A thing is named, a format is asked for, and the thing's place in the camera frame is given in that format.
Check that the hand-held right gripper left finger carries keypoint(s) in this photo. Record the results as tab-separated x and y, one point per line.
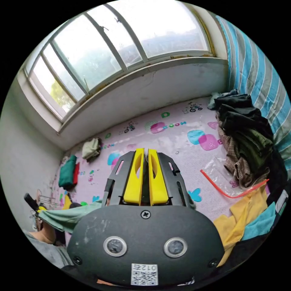
133	181

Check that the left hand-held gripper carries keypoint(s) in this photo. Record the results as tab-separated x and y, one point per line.
31	202

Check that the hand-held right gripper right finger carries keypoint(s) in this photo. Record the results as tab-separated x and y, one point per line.
158	184

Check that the light green short sleeve shirt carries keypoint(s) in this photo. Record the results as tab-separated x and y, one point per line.
66	218

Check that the person's right hand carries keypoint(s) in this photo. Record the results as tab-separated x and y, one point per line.
104	282

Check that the bed with pink printed sheet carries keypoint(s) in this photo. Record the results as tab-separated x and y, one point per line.
172	163

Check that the person's body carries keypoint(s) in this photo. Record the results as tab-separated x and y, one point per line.
45	247

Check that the folded green garment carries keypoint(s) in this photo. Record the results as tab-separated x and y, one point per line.
67	174

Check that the folded red garment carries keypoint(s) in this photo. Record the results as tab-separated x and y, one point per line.
76	174

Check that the folded beige garment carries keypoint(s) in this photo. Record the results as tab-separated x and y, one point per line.
90	147

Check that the clear plastic bag red zip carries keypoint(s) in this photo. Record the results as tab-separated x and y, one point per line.
216	174

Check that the pile of clothes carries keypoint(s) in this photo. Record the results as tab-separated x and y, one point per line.
245	136

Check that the window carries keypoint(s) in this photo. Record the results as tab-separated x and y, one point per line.
91	56

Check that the blue grey striped curtain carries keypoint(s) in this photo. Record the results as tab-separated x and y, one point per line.
257	75

